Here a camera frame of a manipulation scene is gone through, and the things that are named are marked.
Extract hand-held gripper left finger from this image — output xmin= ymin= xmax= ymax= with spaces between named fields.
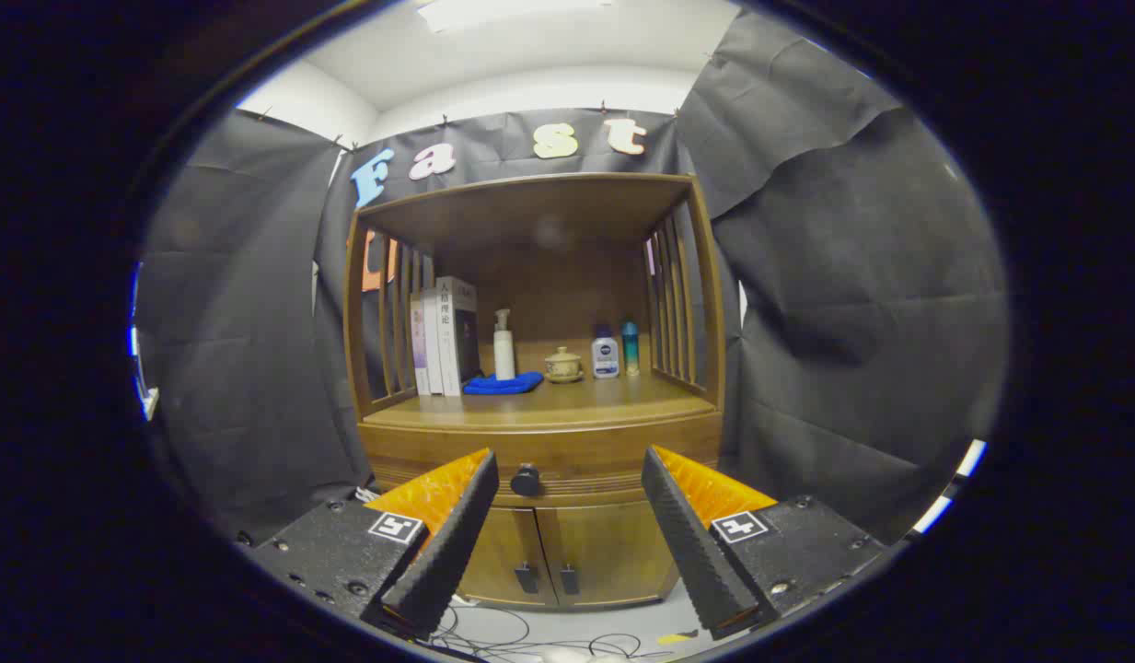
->
xmin=245 ymin=448 xmax=500 ymax=643

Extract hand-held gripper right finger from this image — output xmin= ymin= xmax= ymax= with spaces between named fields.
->
xmin=641 ymin=445 xmax=890 ymax=642

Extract wooden drawer with black knob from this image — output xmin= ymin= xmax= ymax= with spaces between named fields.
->
xmin=363 ymin=431 xmax=721 ymax=507

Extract wooden cabinet door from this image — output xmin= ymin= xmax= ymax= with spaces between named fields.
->
xmin=458 ymin=505 xmax=559 ymax=609
xmin=537 ymin=502 xmax=678 ymax=609

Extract wooden countertop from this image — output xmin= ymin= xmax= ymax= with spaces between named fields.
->
xmin=359 ymin=372 xmax=723 ymax=434

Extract wooden cabinet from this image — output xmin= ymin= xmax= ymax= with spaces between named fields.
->
xmin=343 ymin=173 xmax=726 ymax=611

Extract blue folded cloth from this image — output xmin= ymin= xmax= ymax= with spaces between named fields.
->
xmin=463 ymin=371 xmax=545 ymax=396

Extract white pump bottle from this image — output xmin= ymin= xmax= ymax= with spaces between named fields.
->
xmin=493 ymin=308 xmax=516 ymax=381

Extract pale purple book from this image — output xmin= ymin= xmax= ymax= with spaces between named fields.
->
xmin=411 ymin=293 xmax=430 ymax=397

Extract white lotion bottle blue cap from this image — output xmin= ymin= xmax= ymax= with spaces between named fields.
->
xmin=592 ymin=324 xmax=620 ymax=379

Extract white book with portrait cover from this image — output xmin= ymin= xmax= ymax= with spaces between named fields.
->
xmin=435 ymin=276 xmax=482 ymax=397

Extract lidded ceramic teacup with saucer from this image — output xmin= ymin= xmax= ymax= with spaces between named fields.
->
xmin=544 ymin=346 xmax=585 ymax=384

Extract black cables on floor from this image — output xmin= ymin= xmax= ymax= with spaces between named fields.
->
xmin=429 ymin=603 xmax=678 ymax=662

